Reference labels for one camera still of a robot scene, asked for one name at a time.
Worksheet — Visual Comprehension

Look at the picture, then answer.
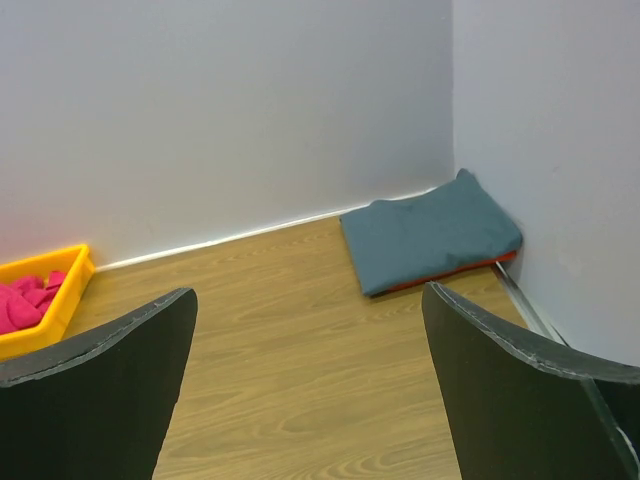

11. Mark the aluminium table edge rail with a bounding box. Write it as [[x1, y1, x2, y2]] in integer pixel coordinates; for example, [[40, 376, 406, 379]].
[[493, 262, 568, 346]]

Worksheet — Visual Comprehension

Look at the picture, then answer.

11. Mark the folded teal t shirt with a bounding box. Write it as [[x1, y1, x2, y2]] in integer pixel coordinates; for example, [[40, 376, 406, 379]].
[[340, 169, 523, 297]]

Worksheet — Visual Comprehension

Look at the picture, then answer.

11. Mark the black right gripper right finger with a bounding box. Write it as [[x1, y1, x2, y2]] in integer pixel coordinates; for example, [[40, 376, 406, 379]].
[[422, 282, 639, 479]]

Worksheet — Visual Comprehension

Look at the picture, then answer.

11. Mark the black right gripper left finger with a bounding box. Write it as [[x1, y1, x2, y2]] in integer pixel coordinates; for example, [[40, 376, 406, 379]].
[[1, 288, 198, 479]]

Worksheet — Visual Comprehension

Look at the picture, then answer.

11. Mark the yellow plastic tray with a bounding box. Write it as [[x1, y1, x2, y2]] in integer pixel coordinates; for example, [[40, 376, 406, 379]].
[[1, 244, 95, 360]]

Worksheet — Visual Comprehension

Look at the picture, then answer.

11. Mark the folded orange t shirt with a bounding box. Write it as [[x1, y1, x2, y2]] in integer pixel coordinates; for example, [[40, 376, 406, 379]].
[[381, 251, 517, 295]]

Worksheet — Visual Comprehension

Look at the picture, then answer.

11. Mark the pink t shirt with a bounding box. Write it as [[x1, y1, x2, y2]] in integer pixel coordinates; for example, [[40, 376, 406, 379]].
[[1, 271, 67, 335]]

